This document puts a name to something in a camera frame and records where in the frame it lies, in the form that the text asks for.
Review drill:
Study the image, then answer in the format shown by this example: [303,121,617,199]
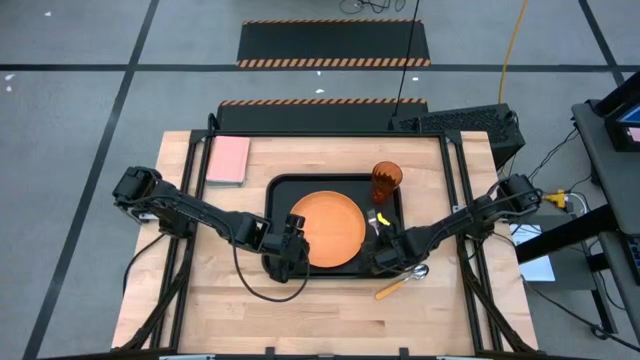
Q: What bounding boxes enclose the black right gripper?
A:
[364,223,421,276]

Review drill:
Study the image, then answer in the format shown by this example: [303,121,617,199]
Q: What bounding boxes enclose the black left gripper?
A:
[262,213,312,285]

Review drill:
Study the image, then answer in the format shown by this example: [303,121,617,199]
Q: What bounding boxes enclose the orange round plate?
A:
[289,190,367,269]

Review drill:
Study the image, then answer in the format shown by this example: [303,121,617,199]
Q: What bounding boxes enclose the spoon with yellow handle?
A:
[374,263,431,301]

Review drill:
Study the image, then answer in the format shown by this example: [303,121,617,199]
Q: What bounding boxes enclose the orange translucent cup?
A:
[370,160,404,205]

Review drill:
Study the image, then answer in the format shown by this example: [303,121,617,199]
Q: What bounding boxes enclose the black plastic tray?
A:
[263,173,406,280]

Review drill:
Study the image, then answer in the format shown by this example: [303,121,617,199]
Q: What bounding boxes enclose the pink notebook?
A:
[205,135,252,187]

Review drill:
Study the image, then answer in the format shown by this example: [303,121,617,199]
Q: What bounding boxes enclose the black perforated computer case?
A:
[388,103,526,169]

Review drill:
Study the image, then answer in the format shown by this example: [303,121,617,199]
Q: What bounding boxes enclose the white paper sheet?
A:
[510,223,556,283]

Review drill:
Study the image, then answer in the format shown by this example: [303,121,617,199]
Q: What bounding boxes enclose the yellow plug connector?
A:
[542,188,569,210]

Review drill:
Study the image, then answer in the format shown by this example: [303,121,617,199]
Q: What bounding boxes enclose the black desk leg beam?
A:
[514,204,619,265]

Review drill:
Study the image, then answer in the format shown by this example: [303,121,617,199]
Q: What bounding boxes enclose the large black hazard-striped ramp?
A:
[236,18,432,69]

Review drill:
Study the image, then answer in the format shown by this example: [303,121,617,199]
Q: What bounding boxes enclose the grey side desk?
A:
[571,99,640,236]

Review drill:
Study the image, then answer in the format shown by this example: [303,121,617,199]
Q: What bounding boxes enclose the black monitor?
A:
[594,72,640,153]

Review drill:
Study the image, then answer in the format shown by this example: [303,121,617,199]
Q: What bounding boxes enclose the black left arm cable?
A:
[231,238,312,304]

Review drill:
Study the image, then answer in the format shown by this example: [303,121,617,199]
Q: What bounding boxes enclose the black metal table frame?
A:
[112,128,539,357]

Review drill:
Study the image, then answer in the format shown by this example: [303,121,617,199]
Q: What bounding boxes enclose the black floor cable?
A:
[122,232,169,296]

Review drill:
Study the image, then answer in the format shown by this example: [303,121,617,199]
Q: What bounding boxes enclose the straight black cable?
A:
[392,0,421,117]

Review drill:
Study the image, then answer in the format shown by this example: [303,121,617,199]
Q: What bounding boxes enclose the yellow floor cable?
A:
[498,0,530,105]

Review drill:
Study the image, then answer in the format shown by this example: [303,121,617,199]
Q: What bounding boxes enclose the coiled black cable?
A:
[339,0,406,15]

